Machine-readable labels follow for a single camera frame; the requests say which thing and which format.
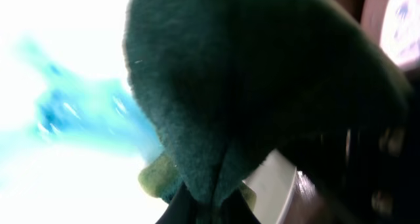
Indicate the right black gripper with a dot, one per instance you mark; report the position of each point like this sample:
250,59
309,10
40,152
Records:
367,175

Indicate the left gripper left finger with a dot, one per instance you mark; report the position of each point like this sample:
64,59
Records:
181,210

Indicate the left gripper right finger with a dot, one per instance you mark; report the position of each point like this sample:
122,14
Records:
234,210

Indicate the green yellow scrubbing sponge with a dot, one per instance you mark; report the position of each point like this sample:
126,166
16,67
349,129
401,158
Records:
224,82

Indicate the white plate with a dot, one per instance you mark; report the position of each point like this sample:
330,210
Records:
394,26
55,52

